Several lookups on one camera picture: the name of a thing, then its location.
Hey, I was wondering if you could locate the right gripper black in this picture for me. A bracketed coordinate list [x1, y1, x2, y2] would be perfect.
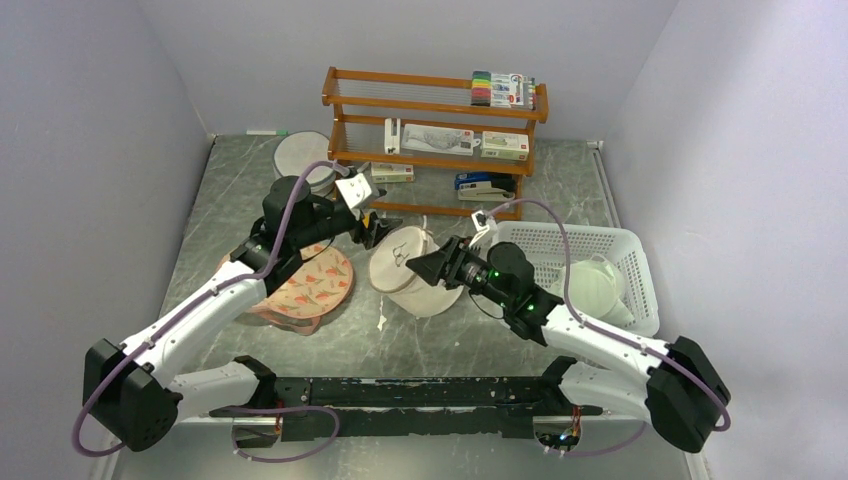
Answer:
[407, 235, 513, 310]

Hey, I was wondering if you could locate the beige mesh laundry bag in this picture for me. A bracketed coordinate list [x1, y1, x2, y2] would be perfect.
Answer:
[368, 226, 463, 317]

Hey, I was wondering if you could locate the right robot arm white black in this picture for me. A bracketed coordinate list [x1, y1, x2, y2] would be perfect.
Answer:
[405, 236, 731, 453]

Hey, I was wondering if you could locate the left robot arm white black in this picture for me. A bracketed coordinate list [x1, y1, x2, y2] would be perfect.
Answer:
[72, 172, 399, 457]

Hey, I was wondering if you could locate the pink floral bra bag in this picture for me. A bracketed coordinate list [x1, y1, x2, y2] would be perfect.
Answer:
[236, 241, 355, 336]

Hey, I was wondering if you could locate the white mesh laundry bag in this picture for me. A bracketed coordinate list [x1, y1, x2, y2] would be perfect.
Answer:
[273, 131, 336, 198]

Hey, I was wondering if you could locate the green white box lower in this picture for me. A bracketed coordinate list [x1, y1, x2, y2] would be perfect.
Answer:
[370, 162, 415, 184]

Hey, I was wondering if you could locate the green white box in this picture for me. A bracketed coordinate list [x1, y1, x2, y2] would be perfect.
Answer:
[370, 162, 415, 184]
[480, 131, 531, 161]

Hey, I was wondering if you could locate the beige stapler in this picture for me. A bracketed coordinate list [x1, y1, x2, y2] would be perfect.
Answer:
[457, 187, 516, 202]

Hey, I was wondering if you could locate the orange wooden shelf rack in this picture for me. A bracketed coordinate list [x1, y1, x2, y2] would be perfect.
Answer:
[321, 67, 550, 216]

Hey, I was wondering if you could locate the clear packaged item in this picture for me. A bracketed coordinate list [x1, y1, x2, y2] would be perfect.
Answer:
[400, 124, 481, 156]

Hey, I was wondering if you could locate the blue stapler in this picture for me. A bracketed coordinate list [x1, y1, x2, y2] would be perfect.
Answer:
[454, 172, 517, 192]

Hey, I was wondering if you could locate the white plastic basket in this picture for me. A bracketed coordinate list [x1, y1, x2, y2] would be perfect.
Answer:
[493, 221, 660, 337]

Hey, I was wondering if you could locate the green white box upper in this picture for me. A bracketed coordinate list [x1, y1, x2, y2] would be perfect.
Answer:
[480, 131, 531, 161]

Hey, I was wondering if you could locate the marker pen set pack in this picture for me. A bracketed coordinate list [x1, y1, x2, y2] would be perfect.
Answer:
[470, 70, 537, 111]

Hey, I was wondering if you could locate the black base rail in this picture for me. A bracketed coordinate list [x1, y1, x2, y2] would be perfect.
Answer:
[208, 375, 613, 442]

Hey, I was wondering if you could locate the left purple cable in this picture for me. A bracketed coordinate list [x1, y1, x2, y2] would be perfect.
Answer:
[71, 160, 352, 458]

